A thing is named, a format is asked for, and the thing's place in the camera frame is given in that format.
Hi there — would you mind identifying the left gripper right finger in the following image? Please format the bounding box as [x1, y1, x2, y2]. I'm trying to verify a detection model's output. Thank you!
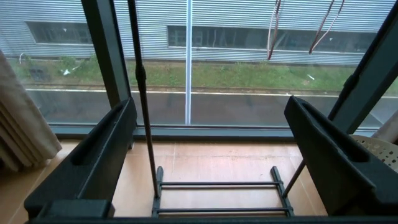
[284, 95, 398, 217]

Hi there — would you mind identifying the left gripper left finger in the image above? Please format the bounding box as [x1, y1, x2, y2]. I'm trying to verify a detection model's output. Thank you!
[24, 96, 137, 218]

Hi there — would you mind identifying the pink clothes hanger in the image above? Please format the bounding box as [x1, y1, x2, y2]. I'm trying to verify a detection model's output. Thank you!
[308, 0, 346, 55]
[266, 0, 282, 61]

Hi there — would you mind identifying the white laundry basket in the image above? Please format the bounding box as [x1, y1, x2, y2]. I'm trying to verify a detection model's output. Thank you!
[351, 134, 398, 174]

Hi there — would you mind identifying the black clothes rack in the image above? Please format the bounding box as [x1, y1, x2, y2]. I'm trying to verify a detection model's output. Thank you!
[126, 0, 361, 218]

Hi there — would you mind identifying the beige curtain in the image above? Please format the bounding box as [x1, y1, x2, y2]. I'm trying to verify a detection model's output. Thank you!
[371, 108, 398, 144]
[0, 49, 63, 172]

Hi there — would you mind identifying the window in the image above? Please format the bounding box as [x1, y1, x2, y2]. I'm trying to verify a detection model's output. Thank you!
[0, 0, 398, 139]

